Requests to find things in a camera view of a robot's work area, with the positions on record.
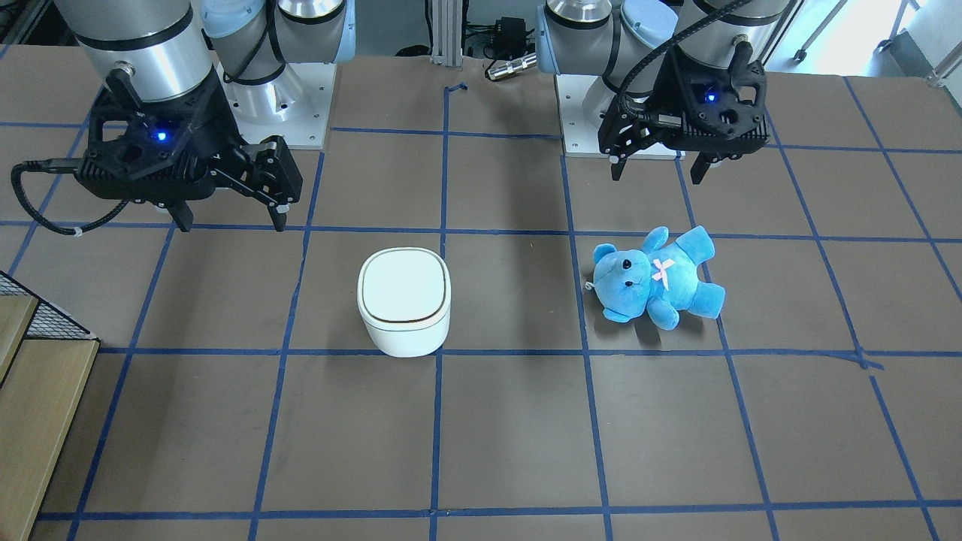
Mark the wooden wire mesh shelf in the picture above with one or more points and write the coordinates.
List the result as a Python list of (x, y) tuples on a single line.
[(46, 359)]

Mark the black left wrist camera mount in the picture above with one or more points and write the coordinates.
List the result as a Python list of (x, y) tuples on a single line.
[(721, 110)]

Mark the black power adapter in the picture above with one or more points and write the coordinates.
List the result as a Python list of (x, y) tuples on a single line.
[(509, 40)]

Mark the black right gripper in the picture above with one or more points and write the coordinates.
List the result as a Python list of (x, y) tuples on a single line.
[(219, 119)]

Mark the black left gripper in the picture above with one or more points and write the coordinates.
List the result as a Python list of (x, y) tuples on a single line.
[(652, 89)]

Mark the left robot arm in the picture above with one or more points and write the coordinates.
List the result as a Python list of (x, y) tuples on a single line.
[(624, 45)]

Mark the silver metal cylinder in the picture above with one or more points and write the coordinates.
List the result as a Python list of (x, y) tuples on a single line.
[(511, 68)]

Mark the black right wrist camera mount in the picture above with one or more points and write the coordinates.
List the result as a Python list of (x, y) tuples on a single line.
[(155, 151)]

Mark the blue teddy bear plush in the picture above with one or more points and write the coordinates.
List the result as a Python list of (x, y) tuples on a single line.
[(659, 279)]

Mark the white lidded trash can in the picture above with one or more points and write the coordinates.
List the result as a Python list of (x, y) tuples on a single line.
[(404, 298)]

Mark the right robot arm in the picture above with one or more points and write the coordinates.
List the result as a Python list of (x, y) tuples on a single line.
[(168, 48)]

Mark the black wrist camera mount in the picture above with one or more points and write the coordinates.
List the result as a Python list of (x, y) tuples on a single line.
[(721, 110), (155, 151)]

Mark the aluminium frame post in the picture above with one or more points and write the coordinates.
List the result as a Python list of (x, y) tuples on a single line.
[(447, 25)]

